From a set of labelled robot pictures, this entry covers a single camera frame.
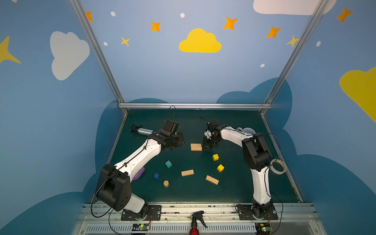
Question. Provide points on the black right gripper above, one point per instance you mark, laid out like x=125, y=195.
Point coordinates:
x=209, y=141

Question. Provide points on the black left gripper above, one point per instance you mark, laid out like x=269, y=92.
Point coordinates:
x=177, y=139

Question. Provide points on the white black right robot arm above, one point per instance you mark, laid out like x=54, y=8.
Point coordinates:
x=257, y=156

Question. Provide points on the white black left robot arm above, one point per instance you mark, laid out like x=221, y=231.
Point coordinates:
x=114, y=184

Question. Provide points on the yellow cube upper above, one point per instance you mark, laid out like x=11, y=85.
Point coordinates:
x=215, y=157

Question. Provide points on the yellow cube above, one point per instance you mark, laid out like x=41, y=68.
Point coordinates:
x=220, y=168
x=215, y=157

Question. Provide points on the teal cube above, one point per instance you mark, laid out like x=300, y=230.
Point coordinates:
x=168, y=164

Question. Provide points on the yellow cube lower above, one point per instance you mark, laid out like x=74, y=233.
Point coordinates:
x=220, y=168

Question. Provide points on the silver spray bottle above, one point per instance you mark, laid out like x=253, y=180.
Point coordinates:
x=140, y=130

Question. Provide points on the light blue ceramic mug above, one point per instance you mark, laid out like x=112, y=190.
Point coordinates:
x=246, y=131

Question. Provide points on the wooden cylinder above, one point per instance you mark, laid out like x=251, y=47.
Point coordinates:
x=166, y=183

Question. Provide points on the purple pink brush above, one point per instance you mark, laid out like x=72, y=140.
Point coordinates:
x=138, y=174

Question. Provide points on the white tape roll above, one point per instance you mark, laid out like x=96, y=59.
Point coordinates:
x=278, y=167

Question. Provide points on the red spray bottle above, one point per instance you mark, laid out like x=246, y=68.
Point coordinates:
x=197, y=215

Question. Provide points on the left controller board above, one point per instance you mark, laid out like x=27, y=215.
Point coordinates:
x=140, y=227

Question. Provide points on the controller board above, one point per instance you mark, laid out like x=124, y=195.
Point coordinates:
x=140, y=227
x=262, y=229

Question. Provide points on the right controller board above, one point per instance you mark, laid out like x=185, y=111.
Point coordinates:
x=262, y=229

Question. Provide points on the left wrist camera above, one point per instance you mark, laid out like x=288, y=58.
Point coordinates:
x=169, y=127

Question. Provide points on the aluminium back frame rail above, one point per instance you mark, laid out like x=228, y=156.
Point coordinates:
x=192, y=106

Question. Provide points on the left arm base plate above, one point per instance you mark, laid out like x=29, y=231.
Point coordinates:
x=147, y=213

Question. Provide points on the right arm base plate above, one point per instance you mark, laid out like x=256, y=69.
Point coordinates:
x=256, y=212

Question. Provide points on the aluminium right frame post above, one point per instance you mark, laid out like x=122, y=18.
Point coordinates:
x=304, y=38

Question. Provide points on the aluminium frame post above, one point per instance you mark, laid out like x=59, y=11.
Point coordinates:
x=304, y=38
x=85, y=23

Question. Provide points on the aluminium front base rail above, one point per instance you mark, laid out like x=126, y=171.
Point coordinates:
x=178, y=218

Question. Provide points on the aluminium left frame post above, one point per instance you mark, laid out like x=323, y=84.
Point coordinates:
x=85, y=23

